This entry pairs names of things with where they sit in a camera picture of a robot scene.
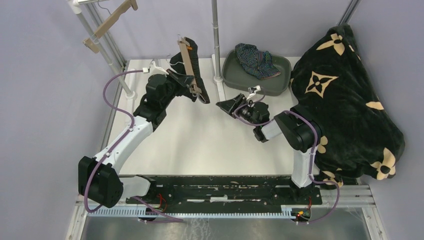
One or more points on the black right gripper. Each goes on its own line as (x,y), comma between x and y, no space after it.
(230,106)

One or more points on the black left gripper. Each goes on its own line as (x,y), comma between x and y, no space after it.
(181,79)

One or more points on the wooden clip hanger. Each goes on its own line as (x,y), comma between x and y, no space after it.
(183,63)

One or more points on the black striped underwear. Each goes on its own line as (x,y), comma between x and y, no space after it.
(200,80)

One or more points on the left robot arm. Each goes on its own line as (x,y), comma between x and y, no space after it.
(98,176)

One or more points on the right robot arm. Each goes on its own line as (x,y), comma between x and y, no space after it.
(300,129)

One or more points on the blue striped underwear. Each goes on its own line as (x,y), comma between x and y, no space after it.
(255,62)

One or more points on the left hanging wooden hanger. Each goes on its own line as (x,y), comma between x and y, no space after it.
(93,41)

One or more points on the centre rack pole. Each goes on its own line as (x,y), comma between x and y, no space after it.
(215,26)

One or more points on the rack pole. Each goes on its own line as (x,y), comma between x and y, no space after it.
(215,26)
(87,12)

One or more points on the green plastic tray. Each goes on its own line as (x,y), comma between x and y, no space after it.
(235,77)

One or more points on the black floral blanket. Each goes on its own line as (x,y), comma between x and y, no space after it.
(359,137)

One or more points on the left rack pole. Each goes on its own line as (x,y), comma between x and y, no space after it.
(87,12)

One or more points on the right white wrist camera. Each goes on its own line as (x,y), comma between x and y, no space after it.
(253,91)

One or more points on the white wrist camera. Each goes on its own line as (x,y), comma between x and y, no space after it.
(253,91)
(154,68)

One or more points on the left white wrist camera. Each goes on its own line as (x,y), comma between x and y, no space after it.
(154,68)

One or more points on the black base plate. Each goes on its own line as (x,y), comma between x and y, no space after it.
(237,194)

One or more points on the white cable duct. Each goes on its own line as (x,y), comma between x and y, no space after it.
(140,211)

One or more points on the aluminium frame rails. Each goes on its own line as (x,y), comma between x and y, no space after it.
(350,214)

